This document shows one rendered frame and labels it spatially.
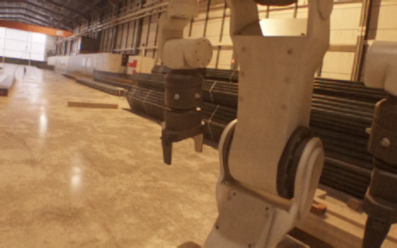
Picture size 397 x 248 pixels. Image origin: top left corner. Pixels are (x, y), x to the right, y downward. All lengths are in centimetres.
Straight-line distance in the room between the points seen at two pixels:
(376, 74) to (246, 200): 32
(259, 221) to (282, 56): 30
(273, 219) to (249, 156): 13
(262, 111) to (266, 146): 6
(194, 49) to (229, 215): 34
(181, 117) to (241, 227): 27
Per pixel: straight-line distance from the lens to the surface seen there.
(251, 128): 48
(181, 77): 57
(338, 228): 134
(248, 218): 52
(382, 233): 42
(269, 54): 45
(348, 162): 239
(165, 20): 60
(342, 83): 312
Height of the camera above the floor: 73
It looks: 9 degrees down
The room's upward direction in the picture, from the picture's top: 9 degrees clockwise
